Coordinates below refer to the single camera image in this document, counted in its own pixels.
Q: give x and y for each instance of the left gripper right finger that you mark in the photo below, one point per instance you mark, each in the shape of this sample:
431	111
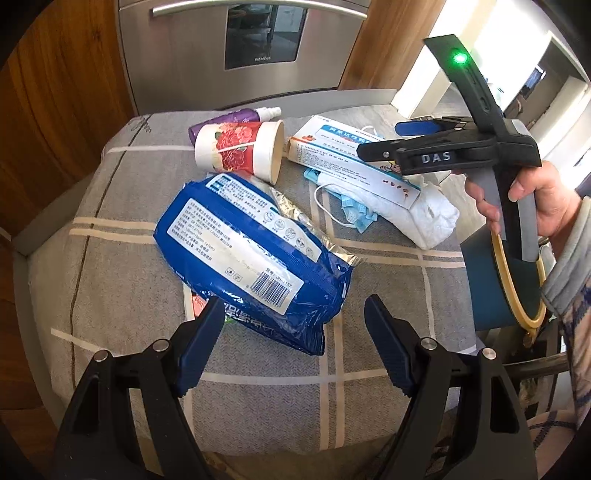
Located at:
396	342

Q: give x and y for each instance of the pink snack wrapper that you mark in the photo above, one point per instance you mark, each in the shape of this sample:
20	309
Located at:
197	303

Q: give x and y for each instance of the left wooden cabinet door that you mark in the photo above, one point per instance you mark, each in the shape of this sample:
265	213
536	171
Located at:
63	96

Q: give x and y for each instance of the purple spray bottle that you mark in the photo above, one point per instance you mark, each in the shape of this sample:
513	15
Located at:
261	114

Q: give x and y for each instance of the wooden cabinet door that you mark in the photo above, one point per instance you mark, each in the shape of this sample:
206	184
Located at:
389	43
63	96

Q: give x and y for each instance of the red floral paper cup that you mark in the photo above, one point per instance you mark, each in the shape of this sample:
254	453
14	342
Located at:
252	147

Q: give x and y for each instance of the stainless steel oven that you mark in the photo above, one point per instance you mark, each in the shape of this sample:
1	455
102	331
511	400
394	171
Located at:
215	58

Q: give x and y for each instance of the grey plaid cushion stool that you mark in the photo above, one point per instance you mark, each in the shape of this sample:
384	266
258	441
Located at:
293	387

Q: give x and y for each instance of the right wooden cabinet door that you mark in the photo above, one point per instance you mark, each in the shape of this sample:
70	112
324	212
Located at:
389	43

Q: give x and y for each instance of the metal chair leg rail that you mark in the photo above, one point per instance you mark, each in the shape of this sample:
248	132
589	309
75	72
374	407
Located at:
540	367

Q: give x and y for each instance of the white tissue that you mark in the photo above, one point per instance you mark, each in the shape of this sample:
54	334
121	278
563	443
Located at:
428	222

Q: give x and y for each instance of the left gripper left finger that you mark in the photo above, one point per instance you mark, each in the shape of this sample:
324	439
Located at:
195	342

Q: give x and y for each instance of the lower oven handle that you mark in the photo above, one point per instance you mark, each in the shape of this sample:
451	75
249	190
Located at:
338	7

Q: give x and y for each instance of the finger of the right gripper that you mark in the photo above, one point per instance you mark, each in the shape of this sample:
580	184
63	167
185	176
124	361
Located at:
428	148
430	125

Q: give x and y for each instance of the white medicine box cartoon boy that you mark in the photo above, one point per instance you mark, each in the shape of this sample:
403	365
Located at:
329	146

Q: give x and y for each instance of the teal trash bin yellow rim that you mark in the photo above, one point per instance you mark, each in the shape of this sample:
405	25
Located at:
504	291

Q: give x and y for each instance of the blue wet wipes pack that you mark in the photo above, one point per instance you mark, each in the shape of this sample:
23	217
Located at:
231	237

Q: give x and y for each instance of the person's right forearm sleeve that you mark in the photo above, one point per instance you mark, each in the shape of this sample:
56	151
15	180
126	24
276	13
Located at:
567	294

